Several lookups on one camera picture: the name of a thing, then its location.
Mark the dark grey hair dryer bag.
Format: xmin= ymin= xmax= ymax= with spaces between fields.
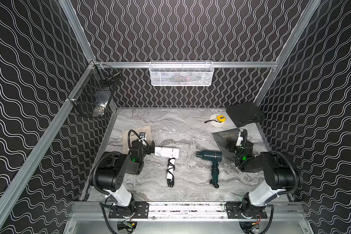
xmin=212 ymin=128 xmax=240 ymax=162

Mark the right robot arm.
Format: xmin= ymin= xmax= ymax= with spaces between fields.
xmin=225 ymin=129 xmax=303 ymax=218

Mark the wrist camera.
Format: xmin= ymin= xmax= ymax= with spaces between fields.
xmin=139 ymin=132 xmax=146 ymax=140
xmin=236 ymin=132 xmax=244 ymax=147

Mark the yellow tape measure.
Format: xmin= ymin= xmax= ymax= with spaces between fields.
xmin=216 ymin=115 xmax=226 ymax=122

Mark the dark green hair dryer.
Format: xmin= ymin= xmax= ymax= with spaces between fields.
xmin=196 ymin=150 xmax=222 ymax=189

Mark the white mesh wall basket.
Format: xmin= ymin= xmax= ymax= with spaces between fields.
xmin=149 ymin=60 xmax=215 ymax=86

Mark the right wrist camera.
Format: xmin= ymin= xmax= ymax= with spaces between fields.
xmin=236 ymin=132 xmax=244 ymax=147

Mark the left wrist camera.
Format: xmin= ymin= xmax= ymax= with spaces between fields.
xmin=139 ymin=132 xmax=146 ymax=140

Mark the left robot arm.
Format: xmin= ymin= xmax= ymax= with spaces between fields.
xmin=89 ymin=140 xmax=155 ymax=210

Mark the black hard case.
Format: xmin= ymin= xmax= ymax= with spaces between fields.
xmin=226 ymin=102 xmax=265 ymax=128

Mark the item in black basket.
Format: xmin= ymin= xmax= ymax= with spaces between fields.
xmin=93 ymin=99 xmax=108 ymax=117

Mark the black wire wall basket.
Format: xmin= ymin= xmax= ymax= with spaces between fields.
xmin=70 ymin=64 xmax=122 ymax=119

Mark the white round coaster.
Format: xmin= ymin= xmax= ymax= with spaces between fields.
xmin=209 ymin=114 xmax=226 ymax=126

